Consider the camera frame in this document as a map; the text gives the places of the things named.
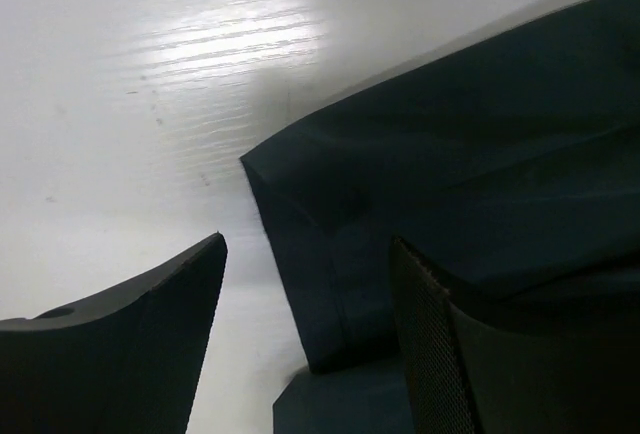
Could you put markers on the dark navy shorts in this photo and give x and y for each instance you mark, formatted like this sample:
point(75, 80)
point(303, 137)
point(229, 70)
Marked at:
point(510, 164)

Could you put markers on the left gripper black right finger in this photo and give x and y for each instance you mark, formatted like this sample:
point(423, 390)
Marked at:
point(560, 358)

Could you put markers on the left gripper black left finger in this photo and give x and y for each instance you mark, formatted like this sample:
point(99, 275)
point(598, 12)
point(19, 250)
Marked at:
point(125, 360)

